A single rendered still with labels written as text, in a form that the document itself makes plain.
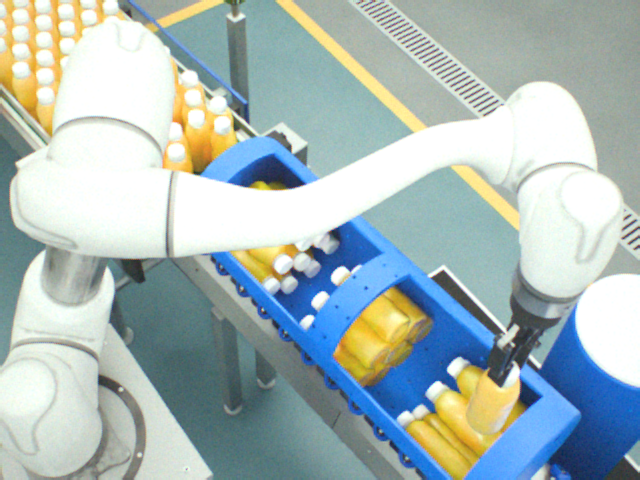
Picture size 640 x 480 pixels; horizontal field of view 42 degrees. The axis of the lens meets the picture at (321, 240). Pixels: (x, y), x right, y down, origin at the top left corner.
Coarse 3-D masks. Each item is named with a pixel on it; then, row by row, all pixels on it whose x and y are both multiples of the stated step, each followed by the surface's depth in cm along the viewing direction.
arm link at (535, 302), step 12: (516, 276) 108; (516, 288) 109; (528, 288) 106; (528, 300) 107; (540, 300) 106; (552, 300) 105; (564, 300) 105; (576, 300) 107; (540, 312) 108; (552, 312) 107; (564, 312) 108
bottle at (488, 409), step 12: (480, 384) 134; (492, 384) 131; (516, 384) 132; (480, 396) 134; (492, 396) 132; (504, 396) 131; (516, 396) 133; (468, 408) 142; (480, 408) 136; (492, 408) 134; (504, 408) 134; (468, 420) 143; (480, 420) 139; (492, 420) 137; (504, 420) 139; (480, 432) 142; (492, 432) 141
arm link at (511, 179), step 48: (528, 96) 109; (432, 144) 105; (480, 144) 106; (528, 144) 104; (576, 144) 104; (192, 192) 94; (240, 192) 96; (288, 192) 98; (336, 192) 98; (384, 192) 102; (192, 240) 94; (240, 240) 96; (288, 240) 97
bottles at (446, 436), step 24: (336, 240) 188; (312, 264) 189; (288, 288) 186; (336, 360) 169; (384, 360) 170; (360, 384) 170; (432, 384) 166; (456, 408) 162; (528, 408) 166; (408, 432) 161; (432, 432) 161; (456, 432) 162; (432, 456) 158; (456, 456) 158; (480, 456) 160
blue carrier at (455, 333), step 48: (240, 144) 179; (384, 240) 171; (336, 288) 191; (384, 288) 160; (432, 288) 163; (336, 336) 160; (432, 336) 180; (480, 336) 157; (384, 384) 178; (528, 384) 152; (384, 432) 162; (528, 432) 144
